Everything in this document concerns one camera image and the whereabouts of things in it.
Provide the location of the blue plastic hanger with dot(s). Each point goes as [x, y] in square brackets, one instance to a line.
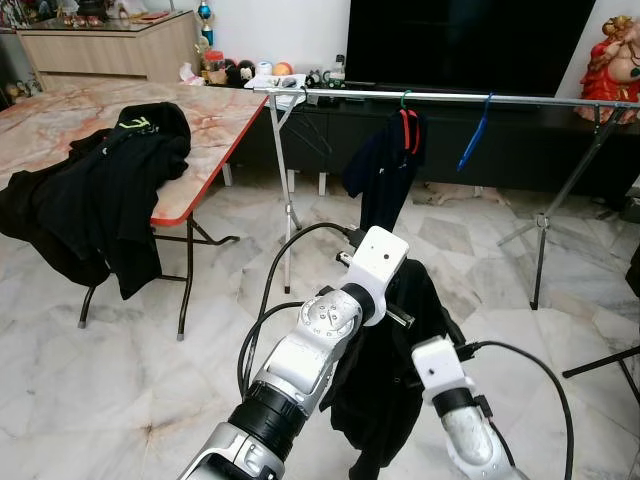
[475, 140]

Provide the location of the black polo shirt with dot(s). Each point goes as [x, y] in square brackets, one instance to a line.
[390, 390]

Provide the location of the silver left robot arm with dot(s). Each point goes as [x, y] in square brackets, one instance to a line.
[300, 360]

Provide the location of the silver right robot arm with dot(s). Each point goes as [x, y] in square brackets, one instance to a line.
[470, 440]

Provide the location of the green plastic hanger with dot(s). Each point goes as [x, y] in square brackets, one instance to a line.
[404, 97]

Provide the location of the black television console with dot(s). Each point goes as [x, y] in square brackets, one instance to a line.
[520, 150]

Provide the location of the red laughing Buddha statue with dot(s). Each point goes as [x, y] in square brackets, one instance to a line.
[612, 75]

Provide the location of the silver metal clothes rack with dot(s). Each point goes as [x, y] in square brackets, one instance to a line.
[450, 96]

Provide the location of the black flat television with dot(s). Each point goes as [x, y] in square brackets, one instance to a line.
[470, 45]

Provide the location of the navy shirt red stripes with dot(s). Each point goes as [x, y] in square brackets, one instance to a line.
[385, 170]

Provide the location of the clear bottle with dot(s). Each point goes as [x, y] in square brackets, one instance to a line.
[338, 70]

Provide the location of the white tray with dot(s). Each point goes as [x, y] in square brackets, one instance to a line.
[290, 92]

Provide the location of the orange ball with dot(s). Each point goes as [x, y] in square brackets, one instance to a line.
[283, 68]

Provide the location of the black plush toy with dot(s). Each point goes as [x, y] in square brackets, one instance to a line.
[240, 74]

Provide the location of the marble top folding table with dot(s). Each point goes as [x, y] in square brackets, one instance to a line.
[220, 115]

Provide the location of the red lid jar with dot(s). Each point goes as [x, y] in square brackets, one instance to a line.
[214, 70]

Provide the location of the blue gold ornament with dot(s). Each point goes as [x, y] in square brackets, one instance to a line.
[206, 12]

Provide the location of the black garment green logo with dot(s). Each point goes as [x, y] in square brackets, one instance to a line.
[130, 200]

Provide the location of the light wooden cabinet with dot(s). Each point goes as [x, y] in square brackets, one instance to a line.
[110, 55]

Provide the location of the dark figurine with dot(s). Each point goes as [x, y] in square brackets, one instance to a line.
[92, 8]

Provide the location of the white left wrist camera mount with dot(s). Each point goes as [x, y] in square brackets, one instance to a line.
[380, 260]

